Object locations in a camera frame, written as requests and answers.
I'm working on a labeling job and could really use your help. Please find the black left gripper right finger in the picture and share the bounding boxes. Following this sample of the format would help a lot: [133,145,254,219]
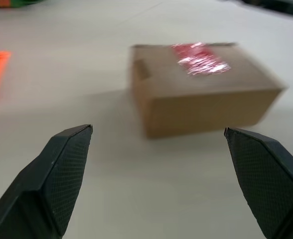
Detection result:
[223,126,293,239]

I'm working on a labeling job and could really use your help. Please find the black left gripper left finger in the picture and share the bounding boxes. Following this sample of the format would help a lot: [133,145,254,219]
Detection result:
[0,123,94,239]

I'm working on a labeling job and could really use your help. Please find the brown cardboard box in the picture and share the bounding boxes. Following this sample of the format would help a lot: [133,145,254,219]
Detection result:
[130,41,290,139]

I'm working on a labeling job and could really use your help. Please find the red shiny packet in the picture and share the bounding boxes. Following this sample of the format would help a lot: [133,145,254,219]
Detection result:
[170,42,231,76]

